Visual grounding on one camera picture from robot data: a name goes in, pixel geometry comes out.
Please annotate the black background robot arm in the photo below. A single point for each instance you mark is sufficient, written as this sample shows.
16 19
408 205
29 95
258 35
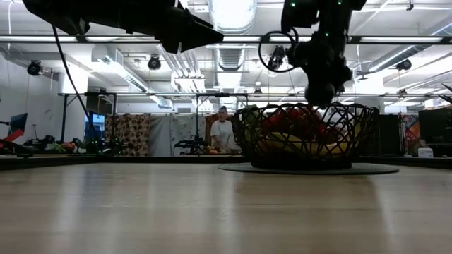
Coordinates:
189 144

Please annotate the black background panel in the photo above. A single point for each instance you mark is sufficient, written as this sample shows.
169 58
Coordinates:
390 135

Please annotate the small white box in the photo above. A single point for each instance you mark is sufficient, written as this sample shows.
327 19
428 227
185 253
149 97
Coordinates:
425 152

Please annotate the silver ventilation duct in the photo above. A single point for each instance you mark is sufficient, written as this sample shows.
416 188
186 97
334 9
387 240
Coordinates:
231 56

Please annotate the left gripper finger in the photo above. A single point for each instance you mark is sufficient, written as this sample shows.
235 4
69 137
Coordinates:
197 33
172 45

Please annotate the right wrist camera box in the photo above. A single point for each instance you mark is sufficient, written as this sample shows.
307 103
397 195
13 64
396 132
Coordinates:
300 16

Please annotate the black ceiling spotlight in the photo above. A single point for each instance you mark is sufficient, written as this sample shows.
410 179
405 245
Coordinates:
34 67
403 64
154 63
276 58

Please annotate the person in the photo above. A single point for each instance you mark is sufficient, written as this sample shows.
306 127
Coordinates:
222 132

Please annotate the grey curtain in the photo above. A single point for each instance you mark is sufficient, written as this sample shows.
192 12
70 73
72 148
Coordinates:
176 128

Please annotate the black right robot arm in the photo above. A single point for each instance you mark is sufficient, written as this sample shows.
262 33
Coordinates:
339 14

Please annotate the blue tilted monitor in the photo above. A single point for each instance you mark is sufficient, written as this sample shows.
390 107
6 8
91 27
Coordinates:
18 123

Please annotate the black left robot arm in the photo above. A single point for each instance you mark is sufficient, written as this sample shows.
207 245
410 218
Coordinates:
53 12

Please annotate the black background cabinet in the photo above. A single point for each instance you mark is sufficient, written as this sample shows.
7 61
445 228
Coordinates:
436 121

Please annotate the round grey mat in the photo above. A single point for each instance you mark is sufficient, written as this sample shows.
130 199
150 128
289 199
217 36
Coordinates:
370 170

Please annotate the yellow banana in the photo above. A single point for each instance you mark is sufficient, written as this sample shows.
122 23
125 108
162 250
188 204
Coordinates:
318 148

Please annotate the red background object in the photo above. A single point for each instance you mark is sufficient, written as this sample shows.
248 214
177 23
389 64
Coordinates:
14 135

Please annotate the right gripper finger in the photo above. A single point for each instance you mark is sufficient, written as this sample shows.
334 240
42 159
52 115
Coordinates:
343 80
319 95

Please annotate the red grape bunch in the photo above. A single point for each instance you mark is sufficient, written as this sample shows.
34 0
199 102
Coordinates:
293 116

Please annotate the colourful patterned tapestry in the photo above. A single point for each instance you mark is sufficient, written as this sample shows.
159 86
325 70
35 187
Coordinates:
409 130

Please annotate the brown patterned curtain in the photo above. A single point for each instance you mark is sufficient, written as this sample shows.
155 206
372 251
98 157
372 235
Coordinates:
130 134

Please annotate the black background station frame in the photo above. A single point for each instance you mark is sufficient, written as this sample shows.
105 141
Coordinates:
64 113

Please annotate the lit blue screen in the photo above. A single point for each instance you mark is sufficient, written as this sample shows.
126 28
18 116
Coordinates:
96 121

